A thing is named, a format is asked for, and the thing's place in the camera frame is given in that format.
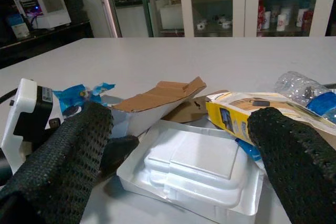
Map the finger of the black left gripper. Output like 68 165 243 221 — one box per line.
100 134 140 179

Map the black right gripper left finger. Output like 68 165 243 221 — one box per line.
0 102 114 224

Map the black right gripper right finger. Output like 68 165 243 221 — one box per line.
247 108 336 224

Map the cardboard with white side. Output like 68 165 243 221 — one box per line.
111 76 207 138

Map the crumpled blue wrapper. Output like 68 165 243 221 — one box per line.
52 82 116 119

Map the dark blue packet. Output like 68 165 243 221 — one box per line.
234 137 263 162

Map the flat brown cardboard piece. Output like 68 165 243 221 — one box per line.
161 89 229 124

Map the crushed clear plastic bottle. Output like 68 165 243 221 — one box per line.
274 70 336 125

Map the white foam packaging tray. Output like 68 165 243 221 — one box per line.
116 119 265 224

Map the black shelf unit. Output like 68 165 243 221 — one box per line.
0 0 95 69

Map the yellow blister package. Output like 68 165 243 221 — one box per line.
205 91 336 147

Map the white glass panel machine case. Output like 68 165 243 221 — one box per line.
26 0 72 29

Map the plain white box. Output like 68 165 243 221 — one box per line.
159 5 183 29

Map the white glass door cabinet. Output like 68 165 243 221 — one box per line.
179 0 336 38

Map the glass door with frame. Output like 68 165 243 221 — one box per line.
94 0 182 38

